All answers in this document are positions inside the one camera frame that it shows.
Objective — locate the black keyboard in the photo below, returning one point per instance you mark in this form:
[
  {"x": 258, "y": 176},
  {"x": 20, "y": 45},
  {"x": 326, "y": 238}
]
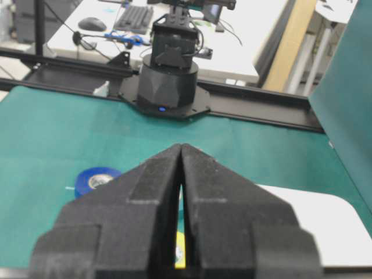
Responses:
[{"x": 135, "y": 19}]

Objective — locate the green table cloth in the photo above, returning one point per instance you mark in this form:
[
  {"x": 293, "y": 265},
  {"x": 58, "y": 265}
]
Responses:
[{"x": 48, "y": 138}]

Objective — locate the white plastic tray case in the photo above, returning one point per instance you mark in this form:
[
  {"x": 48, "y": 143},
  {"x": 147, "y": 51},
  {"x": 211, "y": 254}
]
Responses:
[{"x": 340, "y": 235}]

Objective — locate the black aluminium frame rail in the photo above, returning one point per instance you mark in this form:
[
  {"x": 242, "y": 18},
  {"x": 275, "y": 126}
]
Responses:
[{"x": 78, "y": 77}]

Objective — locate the white background desk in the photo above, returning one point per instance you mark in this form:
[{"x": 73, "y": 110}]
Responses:
[{"x": 219, "y": 40}]

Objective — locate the yellow tape roll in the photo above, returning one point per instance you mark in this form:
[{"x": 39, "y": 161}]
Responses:
[{"x": 180, "y": 252}]

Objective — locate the black computer mouse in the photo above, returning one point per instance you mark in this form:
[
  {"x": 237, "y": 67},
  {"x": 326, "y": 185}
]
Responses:
[{"x": 92, "y": 24}]

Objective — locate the blue tape roll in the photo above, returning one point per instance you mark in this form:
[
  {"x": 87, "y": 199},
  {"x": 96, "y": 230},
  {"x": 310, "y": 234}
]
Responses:
[{"x": 90, "y": 179}]

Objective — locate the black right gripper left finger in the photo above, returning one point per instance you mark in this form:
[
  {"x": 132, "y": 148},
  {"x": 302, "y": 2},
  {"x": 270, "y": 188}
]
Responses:
[{"x": 124, "y": 229}]

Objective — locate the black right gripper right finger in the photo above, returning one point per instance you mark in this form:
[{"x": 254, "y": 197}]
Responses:
[{"x": 240, "y": 230}]

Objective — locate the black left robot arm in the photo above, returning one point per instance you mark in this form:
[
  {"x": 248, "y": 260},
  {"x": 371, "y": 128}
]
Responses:
[{"x": 166, "y": 85}]

